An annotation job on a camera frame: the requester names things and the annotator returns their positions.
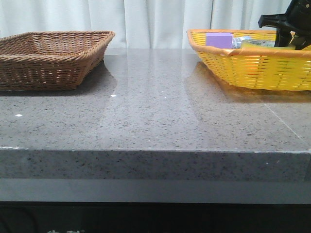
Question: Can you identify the purple box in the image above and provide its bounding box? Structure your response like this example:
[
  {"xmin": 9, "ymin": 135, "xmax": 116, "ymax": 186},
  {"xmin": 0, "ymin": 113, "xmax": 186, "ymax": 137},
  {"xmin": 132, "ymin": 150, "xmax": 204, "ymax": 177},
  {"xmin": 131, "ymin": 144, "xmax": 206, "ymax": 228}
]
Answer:
[{"xmin": 206, "ymin": 33, "xmax": 233, "ymax": 49}]

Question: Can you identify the yellow woven basket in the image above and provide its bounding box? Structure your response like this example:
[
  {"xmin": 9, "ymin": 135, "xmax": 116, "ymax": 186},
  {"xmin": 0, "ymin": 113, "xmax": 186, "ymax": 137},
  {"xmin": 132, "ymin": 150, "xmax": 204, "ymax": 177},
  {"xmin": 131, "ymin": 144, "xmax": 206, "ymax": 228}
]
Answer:
[{"xmin": 187, "ymin": 29, "xmax": 311, "ymax": 91}]

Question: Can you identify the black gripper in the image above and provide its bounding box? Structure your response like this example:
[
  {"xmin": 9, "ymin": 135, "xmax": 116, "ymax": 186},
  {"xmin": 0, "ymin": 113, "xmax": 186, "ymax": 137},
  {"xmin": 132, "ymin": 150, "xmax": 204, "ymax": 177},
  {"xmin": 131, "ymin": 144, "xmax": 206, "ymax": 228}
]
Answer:
[{"xmin": 258, "ymin": 0, "xmax": 311, "ymax": 50}]

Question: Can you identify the yellow tape roll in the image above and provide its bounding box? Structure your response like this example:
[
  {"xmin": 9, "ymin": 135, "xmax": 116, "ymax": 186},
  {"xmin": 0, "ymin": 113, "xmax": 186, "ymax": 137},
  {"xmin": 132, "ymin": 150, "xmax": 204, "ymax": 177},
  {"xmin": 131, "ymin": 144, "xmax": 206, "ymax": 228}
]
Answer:
[{"xmin": 240, "ymin": 39, "xmax": 296, "ymax": 50}]

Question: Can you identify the brown wicker basket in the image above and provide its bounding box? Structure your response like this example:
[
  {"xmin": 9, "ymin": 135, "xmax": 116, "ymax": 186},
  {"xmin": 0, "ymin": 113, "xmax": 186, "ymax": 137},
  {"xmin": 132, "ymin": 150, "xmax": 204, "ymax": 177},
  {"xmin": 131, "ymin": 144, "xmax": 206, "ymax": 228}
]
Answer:
[{"xmin": 0, "ymin": 31, "xmax": 115, "ymax": 91}]

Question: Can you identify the white curtain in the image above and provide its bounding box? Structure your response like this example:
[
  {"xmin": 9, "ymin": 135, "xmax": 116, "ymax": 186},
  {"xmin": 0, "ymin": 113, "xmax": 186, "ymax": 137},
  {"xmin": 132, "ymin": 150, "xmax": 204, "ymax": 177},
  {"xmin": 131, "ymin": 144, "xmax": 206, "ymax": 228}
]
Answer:
[{"xmin": 0, "ymin": 0, "xmax": 290, "ymax": 49}]

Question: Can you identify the small blue labelled packet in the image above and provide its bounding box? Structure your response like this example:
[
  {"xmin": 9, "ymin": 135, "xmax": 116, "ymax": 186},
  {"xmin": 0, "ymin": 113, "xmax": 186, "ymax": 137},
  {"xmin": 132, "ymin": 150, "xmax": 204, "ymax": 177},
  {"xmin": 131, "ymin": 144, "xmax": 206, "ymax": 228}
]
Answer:
[{"xmin": 232, "ymin": 36, "xmax": 252, "ymax": 49}]

